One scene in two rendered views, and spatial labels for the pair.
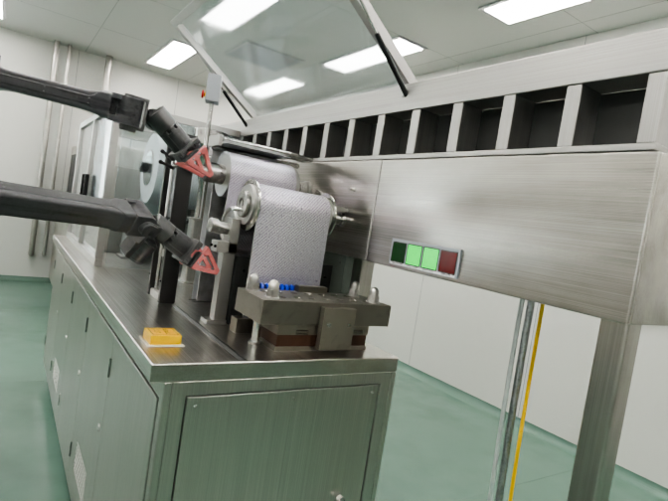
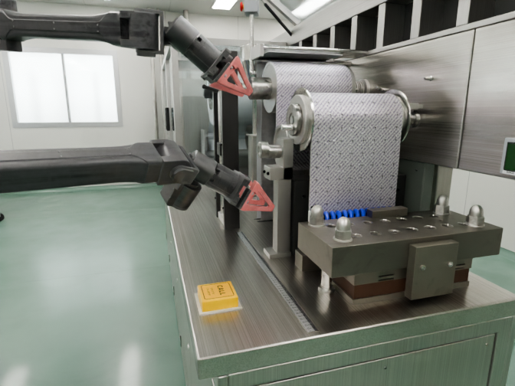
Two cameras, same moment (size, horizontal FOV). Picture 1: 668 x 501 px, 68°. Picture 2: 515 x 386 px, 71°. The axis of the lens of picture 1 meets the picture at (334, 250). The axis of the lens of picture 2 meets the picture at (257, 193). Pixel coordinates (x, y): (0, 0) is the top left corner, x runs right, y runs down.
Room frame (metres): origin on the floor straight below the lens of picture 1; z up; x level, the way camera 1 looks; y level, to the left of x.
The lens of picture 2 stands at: (0.55, 0.09, 1.27)
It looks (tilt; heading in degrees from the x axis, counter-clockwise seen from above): 13 degrees down; 18
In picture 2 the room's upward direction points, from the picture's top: straight up
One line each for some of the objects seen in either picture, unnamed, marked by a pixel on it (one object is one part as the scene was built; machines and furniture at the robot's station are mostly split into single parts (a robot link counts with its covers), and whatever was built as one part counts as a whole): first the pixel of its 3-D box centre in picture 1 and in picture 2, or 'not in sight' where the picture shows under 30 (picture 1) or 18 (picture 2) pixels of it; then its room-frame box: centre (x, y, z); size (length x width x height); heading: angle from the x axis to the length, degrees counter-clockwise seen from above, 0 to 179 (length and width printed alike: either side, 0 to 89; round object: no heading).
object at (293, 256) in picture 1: (288, 259); (355, 179); (1.42, 0.13, 1.11); 0.23 x 0.01 x 0.18; 124
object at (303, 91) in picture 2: (249, 204); (300, 119); (1.41, 0.26, 1.25); 0.15 x 0.01 x 0.15; 34
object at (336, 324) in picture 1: (336, 328); (432, 269); (1.28, -0.04, 0.97); 0.10 x 0.03 x 0.11; 124
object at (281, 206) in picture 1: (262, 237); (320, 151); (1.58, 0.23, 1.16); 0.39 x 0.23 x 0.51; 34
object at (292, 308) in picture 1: (315, 307); (397, 237); (1.35, 0.03, 1.00); 0.40 x 0.16 x 0.06; 124
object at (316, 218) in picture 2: (253, 280); (316, 214); (1.29, 0.19, 1.05); 0.04 x 0.04 x 0.04
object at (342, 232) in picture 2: (273, 288); (343, 227); (1.22, 0.13, 1.05); 0.04 x 0.04 x 0.04
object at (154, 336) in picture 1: (162, 336); (217, 296); (1.14, 0.36, 0.91); 0.07 x 0.07 x 0.02; 34
